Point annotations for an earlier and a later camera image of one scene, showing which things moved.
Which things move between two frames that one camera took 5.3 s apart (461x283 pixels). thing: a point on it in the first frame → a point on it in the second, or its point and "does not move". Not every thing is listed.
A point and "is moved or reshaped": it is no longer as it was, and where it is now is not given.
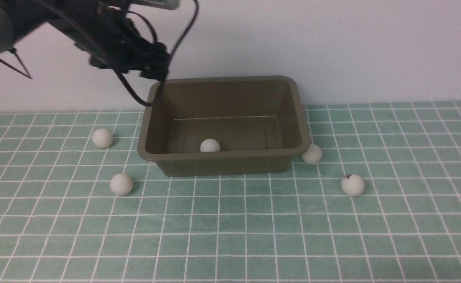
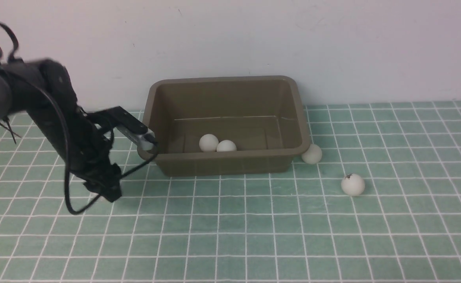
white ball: (313, 155) does not move
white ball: (210, 145) → (226, 145)
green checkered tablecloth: (47, 214) does not move
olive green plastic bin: (224, 127) does not move
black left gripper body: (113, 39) → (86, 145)
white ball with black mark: (353, 184) does not move
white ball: (102, 138) is moved or reshaped
